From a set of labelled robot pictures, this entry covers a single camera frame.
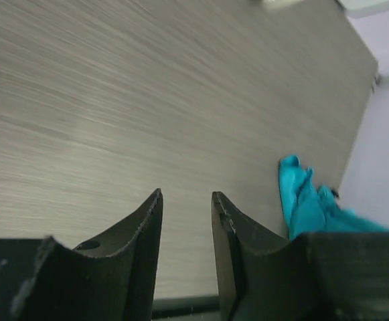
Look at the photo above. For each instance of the blue t shirt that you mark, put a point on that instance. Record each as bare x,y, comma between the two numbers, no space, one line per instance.
309,209

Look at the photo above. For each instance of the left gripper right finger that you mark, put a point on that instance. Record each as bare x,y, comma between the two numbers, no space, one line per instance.
317,276

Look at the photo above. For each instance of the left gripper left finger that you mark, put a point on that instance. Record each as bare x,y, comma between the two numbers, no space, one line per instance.
110,276

